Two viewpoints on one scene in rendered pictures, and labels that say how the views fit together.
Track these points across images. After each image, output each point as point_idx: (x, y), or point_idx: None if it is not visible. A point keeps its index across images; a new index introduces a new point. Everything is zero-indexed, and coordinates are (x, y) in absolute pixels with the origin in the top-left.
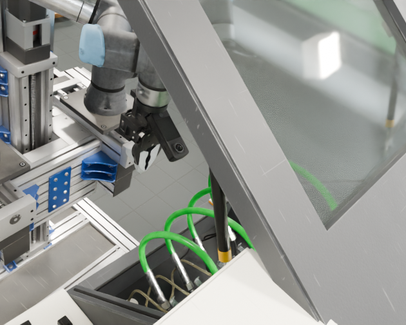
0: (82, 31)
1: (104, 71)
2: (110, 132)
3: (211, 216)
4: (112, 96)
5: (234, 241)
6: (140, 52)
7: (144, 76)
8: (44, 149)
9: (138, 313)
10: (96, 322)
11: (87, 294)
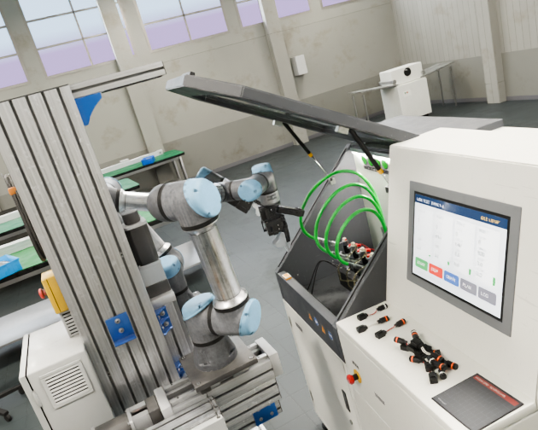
0: (247, 184)
1: (178, 276)
2: None
3: (341, 208)
4: (189, 291)
5: (326, 261)
6: (266, 176)
7: (269, 188)
8: None
9: (375, 257)
10: (364, 305)
11: (347, 305)
